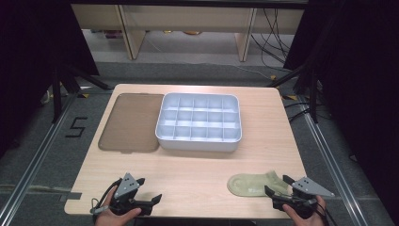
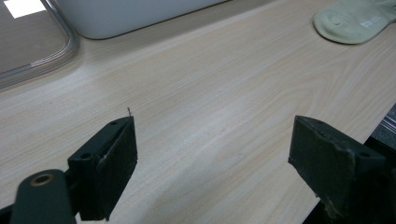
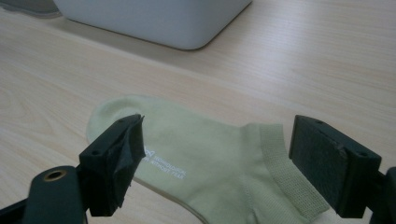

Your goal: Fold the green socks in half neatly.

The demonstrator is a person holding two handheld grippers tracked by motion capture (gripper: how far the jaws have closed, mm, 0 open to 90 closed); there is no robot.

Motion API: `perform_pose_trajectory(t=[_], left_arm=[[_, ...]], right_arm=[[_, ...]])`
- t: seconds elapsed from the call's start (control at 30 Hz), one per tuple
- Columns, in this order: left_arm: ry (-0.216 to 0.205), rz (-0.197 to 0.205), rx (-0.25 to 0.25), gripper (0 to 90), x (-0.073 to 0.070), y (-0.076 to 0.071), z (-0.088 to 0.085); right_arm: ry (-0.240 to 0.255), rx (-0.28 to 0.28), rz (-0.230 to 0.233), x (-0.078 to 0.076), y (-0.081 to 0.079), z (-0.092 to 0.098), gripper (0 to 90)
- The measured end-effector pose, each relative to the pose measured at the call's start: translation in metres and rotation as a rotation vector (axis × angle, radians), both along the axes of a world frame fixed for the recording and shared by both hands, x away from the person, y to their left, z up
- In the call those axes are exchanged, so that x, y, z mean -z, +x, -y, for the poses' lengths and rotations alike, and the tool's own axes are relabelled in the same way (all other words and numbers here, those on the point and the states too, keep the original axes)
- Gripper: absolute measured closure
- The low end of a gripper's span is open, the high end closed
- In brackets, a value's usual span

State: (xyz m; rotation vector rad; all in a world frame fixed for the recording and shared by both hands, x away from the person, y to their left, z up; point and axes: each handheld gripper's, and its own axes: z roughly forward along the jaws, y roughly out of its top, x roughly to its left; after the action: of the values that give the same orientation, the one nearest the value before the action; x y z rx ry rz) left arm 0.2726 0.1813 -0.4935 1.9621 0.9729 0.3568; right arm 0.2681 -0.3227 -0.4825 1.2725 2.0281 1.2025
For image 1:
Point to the aluminium floor rail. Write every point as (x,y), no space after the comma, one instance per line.
(326,157)
(34,163)

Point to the grey tape piece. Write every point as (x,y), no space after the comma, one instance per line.
(71,196)

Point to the yellow tape piece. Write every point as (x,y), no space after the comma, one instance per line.
(83,95)
(290,97)

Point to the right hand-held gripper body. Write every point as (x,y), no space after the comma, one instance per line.
(306,188)

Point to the person's left hand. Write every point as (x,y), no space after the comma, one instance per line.
(110,216)

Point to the white divided storage box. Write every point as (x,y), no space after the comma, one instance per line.
(199,121)

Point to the black curtain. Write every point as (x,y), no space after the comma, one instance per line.
(360,78)
(34,56)

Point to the light wooden desk frame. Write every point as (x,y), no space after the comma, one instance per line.
(188,18)

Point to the light green sock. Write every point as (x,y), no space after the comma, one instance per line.
(251,185)

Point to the brown translucent box lid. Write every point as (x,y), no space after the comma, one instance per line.
(131,122)

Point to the black metal stand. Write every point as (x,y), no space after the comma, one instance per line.
(57,94)
(313,94)

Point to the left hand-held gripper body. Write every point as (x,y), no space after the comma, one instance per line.
(126,185)

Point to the person's right hand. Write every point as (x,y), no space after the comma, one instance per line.
(301,220)

